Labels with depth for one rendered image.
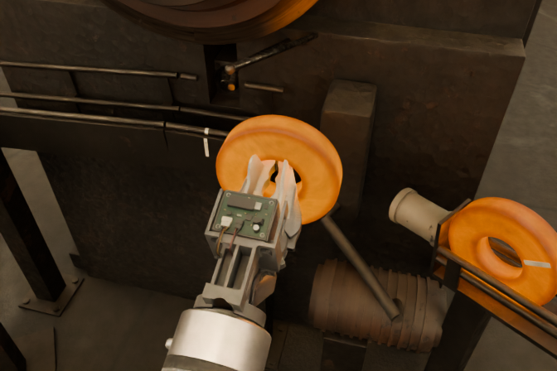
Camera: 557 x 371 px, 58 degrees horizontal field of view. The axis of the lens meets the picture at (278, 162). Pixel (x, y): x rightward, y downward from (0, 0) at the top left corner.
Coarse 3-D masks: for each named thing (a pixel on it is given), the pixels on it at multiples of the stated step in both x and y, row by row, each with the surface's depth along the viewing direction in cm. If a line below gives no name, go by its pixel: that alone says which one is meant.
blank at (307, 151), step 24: (264, 120) 58; (288, 120) 58; (240, 144) 58; (264, 144) 58; (288, 144) 57; (312, 144) 56; (216, 168) 62; (240, 168) 61; (312, 168) 58; (336, 168) 58; (264, 192) 63; (312, 192) 60; (336, 192) 60; (312, 216) 63
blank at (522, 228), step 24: (456, 216) 70; (480, 216) 66; (504, 216) 63; (528, 216) 62; (456, 240) 72; (480, 240) 69; (504, 240) 65; (528, 240) 62; (552, 240) 61; (480, 264) 70; (504, 264) 70; (528, 264) 63; (552, 264) 61; (528, 288) 65; (552, 288) 62
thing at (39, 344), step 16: (0, 336) 115; (32, 336) 134; (48, 336) 134; (0, 352) 115; (16, 352) 123; (32, 352) 131; (48, 352) 131; (0, 368) 119; (16, 368) 121; (32, 368) 128; (48, 368) 128
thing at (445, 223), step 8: (456, 208) 72; (448, 216) 71; (440, 224) 70; (448, 224) 71; (440, 232) 70; (440, 240) 72; (448, 248) 76; (432, 256) 74; (432, 264) 75; (432, 272) 76
